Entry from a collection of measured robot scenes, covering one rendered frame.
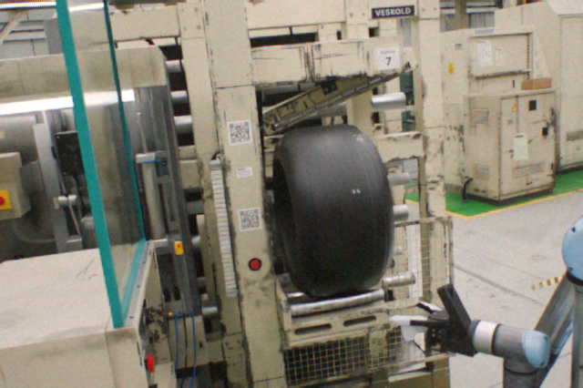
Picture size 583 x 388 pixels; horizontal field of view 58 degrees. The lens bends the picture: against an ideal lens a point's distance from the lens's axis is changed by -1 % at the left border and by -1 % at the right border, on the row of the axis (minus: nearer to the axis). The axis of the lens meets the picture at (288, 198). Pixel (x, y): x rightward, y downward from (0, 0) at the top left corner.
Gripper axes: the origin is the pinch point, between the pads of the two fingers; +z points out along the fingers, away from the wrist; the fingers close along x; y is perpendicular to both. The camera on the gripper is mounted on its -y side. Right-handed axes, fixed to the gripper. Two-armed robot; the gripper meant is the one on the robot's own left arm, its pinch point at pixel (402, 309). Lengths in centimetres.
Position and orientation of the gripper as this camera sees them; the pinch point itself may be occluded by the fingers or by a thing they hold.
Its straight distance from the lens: 143.0
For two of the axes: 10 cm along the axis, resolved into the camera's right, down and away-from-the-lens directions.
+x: 6.5, -1.0, 7.5
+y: 0.1, 9.9, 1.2
